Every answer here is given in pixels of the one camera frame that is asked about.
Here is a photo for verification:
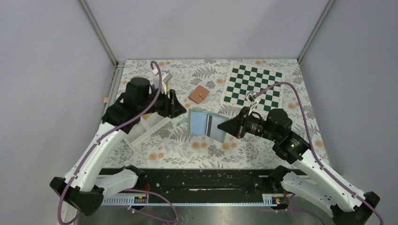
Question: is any green card holder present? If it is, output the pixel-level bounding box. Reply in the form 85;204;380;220
177;109;229;143

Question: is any brown leather wallet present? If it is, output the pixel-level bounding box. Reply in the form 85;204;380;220
188;85;210;104

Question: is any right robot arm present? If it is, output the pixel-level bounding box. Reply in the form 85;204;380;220
218;107;380;225

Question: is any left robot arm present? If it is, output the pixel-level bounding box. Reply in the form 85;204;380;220
50;77;187;216

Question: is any gold card in tray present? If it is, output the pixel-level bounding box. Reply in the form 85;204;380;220
142;113;152;120

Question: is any clear plastic divided tray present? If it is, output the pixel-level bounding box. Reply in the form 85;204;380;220
123;113;170;149

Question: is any floral table cloth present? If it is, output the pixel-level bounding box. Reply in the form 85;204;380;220
105;59;330;169

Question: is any green white chess mat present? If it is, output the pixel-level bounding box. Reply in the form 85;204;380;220
220;62;285;112

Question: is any perforated metal strip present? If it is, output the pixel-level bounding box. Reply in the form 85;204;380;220
102;194;282;207

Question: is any right controller board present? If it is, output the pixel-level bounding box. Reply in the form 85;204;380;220
271;196;289;205

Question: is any controller board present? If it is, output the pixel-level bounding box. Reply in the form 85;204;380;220
271;196;289;205
133;195;148;204

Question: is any left controller board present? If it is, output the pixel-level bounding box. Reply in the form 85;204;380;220
133;195;148;204

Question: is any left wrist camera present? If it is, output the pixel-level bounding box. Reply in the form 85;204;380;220
161;72;173;93

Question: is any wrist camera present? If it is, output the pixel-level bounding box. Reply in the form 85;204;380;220
161;72;173;93
245;91;259;115

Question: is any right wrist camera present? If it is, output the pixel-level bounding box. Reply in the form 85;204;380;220
245;91;259;115

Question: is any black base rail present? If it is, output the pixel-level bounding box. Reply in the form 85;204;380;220
115;165;300;204

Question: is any right aluminium frame post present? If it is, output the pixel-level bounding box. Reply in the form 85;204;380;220
297;0;336;64

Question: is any aluminium frame post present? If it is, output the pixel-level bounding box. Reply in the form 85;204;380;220
77;0;119;67
297;0;336;64

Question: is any left aluminium frame post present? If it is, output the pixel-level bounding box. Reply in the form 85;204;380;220
77;0;119;67

